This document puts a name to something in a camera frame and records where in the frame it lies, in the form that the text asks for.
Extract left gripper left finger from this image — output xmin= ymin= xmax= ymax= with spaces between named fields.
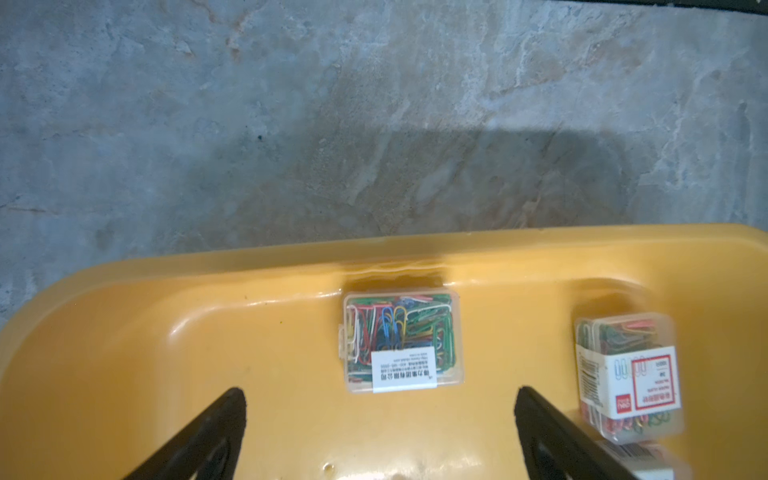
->
xmin=127 ymin=387 xmax=247 ymax=480

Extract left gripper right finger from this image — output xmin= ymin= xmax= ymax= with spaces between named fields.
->
xmin=514 ymin=386 xmax=635 ymax=480

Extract paper clip box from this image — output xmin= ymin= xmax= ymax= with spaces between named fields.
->
xmin=597 ymin=440 xmax=693 ymax=480
xmin=338 ymin=288 xmax=464 ymax=394
xmin=574 ymin=312 xmax=684 ymax=445

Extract yellow plastic storage tray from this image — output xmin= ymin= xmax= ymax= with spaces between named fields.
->
xmin=1 ymin=225 xmax=767 ymax=479

